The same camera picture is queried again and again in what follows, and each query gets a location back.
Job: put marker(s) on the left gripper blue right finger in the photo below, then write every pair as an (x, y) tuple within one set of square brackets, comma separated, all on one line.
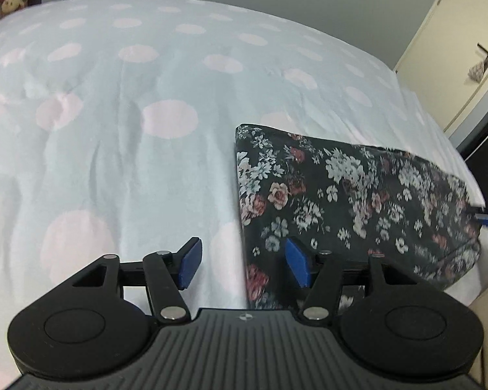
[(319, 274)]

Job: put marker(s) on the cream door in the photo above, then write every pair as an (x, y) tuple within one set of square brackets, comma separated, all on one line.
[(446, 63)]

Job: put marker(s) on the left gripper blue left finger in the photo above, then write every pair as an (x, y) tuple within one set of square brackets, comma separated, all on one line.
[(166, 274)]

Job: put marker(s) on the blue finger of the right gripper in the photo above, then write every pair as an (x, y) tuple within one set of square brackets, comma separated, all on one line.
[(482, 218)]

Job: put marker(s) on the polka dot bed sheet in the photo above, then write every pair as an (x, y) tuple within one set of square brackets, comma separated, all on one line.
[(117, 122)]

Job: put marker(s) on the dark floral garment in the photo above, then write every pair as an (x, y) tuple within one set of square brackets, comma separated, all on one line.
[(353, 200)]

